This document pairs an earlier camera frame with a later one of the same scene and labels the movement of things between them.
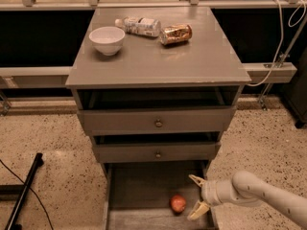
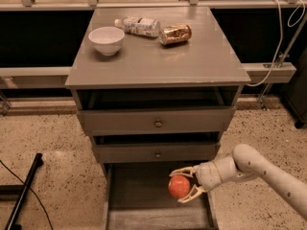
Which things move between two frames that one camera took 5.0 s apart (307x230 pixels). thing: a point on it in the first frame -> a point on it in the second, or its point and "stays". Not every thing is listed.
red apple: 177,203 -> 178,186
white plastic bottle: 144,26 stays
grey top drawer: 156,121 stays
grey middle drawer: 161,151 stays
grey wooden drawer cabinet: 155,87 stays
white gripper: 209,192 -> 207,175
